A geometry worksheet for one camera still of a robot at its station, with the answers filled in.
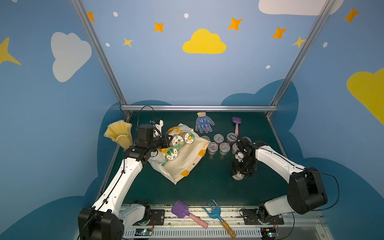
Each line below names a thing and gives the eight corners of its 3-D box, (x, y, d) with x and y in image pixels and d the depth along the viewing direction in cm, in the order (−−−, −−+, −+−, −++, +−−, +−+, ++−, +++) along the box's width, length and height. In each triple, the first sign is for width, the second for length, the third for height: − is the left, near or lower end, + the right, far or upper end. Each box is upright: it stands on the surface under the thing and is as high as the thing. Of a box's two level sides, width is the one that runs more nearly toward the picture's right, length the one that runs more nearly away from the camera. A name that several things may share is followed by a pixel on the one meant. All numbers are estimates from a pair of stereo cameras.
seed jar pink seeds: (226, 145, 104) (228, 140, 99) (225, 137, 108) (227, 132, 103) (236, 145, 104) (238, 140, 99) (234, 137, 108) (236, 132, 104)
